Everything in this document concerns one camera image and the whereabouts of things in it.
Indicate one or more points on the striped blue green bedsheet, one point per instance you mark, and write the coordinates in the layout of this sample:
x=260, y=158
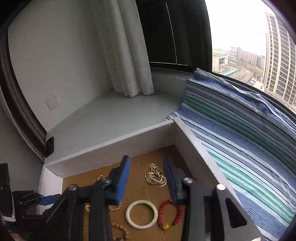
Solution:
x=264, y=183

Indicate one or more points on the white cardboard box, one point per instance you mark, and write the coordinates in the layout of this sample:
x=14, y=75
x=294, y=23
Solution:
x=211, y=211

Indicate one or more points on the white wall socket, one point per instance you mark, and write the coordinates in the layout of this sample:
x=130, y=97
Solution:
x=52, y=102

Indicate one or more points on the white curtain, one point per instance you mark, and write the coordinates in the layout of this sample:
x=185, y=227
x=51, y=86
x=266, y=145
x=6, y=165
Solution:
x=122, y=40

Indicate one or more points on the pale green jade bangle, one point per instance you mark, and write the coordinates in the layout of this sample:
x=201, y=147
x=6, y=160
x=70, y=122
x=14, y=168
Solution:
x=141, y=214

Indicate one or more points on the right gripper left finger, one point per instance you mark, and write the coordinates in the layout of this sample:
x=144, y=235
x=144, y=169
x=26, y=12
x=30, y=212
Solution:
x=118, y=181

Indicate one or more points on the striped pillow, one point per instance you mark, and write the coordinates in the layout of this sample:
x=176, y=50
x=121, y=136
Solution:
x=245, y=112

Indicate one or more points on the gold rings and charms pile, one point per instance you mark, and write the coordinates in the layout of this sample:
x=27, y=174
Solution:
x=155, y=175

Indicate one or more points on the small black device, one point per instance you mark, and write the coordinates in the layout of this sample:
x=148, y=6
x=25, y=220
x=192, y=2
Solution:
x=49, y=147

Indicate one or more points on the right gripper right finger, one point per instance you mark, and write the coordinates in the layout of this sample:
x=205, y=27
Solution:
x=174, y=177

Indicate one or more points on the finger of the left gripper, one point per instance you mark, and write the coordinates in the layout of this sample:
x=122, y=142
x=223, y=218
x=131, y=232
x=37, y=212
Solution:
x=48, y=200

